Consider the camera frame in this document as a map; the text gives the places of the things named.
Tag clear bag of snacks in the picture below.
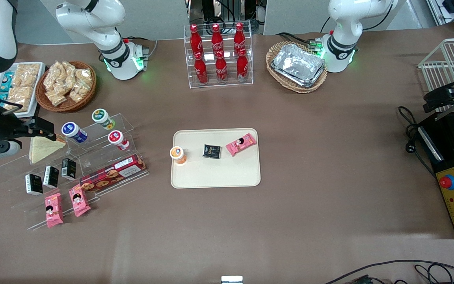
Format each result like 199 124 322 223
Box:
46 88 68 107
75 68 93 85
69 81 87 103
43 63 64 89
62 61 77 85

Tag triangle sandwich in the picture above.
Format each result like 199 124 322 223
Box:
29 134 67 164

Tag small black carton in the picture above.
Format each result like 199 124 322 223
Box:
25 174 43 196
61 158 77 180
43 166 59 188

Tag looped black cable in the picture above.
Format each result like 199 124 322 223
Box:
414 263 454 284

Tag wicker basket with snack bags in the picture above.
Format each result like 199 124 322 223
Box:
36 61 97 113

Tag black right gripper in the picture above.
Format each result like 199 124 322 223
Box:
0 114 57 153

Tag clear acrylic stepped display stand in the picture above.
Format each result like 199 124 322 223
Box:
0 113 149 231

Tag long black cable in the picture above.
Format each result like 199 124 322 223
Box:
324 260 454 284

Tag white wire rack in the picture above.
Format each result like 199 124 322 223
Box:
418 37 454 115

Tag red cookie box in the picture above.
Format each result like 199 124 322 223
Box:
80 154 147 192

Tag black equipment stand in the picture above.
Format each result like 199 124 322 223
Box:
188 0 260 34

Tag metal shelf frame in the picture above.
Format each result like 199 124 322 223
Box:
426 0 454 36

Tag black power cable with plug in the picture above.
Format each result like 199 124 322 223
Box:
398 106 436 178

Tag black snack packet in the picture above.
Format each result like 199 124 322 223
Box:
203 144 222 159

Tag blue lid cup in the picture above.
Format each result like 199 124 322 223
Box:
61 122 88 144

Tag white rectangular snack tray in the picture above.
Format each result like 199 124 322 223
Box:
0 62 46 118

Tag orange lid cup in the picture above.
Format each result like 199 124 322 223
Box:
170 146 188 165

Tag black machine handle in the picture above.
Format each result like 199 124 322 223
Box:
423 75 454 113

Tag green lid cup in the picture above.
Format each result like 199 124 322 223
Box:
92 108 116 131

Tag beige plastic tray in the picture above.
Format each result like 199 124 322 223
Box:
171 128 261 189

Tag pink snack packet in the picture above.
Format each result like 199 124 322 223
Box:
69 184 91 217
45 192 63 228
226 133 257 157

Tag wicker basket with foil trays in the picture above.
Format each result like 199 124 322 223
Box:
266 41 328 94

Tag wrapped cracker pack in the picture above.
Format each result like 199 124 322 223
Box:
4 86 34 113
13 63 40 87

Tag red lid cup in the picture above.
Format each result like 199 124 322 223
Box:
108 130 130 151

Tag red cola bottle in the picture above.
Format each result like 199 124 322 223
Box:
215 50 228 84
210 24 223 56
233 22 246 54
190 24 203 56
194 51 208 85
236 48 249 82

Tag clear acrylic bottle rack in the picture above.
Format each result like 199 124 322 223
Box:
184 22 254 89

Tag black sealing machine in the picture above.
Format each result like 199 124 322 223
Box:
416 112 454 240

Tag stacked aluminium foil trays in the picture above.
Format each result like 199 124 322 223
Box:
271 43 326 88

